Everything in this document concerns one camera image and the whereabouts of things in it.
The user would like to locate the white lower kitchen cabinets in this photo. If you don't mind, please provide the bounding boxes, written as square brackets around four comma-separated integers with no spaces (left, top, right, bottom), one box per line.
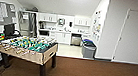
[35,27,74,45]

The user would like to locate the stainless steel dishwasher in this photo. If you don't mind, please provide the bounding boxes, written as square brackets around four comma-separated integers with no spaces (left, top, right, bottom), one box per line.
[69,33,83,47]

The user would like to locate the black soap dispenser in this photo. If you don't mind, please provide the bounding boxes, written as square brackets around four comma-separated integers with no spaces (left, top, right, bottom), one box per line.
[68,21,74,28]

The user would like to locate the grey trash bin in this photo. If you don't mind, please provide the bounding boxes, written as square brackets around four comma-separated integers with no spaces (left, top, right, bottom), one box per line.
[79,37,99,60]

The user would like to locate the built-in black microwave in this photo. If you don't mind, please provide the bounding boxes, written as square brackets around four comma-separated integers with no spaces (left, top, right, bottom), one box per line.
[38,29,51,38]

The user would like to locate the black coffee machine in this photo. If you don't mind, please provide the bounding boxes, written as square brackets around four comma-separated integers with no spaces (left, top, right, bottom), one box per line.
[38,21,47,30]

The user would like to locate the foosball table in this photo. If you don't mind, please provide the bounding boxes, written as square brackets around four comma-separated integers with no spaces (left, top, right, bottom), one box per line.
[0,31,60,76]

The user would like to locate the stainless steel fridge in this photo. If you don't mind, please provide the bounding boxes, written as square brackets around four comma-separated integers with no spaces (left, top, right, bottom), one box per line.
[16,9,41,39]

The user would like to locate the black monitor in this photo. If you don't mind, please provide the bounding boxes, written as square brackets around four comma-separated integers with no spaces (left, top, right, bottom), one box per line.
[2,22,17,38]

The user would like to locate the white door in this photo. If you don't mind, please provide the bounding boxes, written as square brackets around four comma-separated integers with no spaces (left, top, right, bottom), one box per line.
[112,7,138,65]

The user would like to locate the colourful wall posters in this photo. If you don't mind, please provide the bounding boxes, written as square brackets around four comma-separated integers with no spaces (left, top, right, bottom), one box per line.
[90,10,104,42]

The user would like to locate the framed wall board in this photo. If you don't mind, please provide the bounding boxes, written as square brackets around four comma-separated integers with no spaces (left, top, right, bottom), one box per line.
[0,0,19,28]

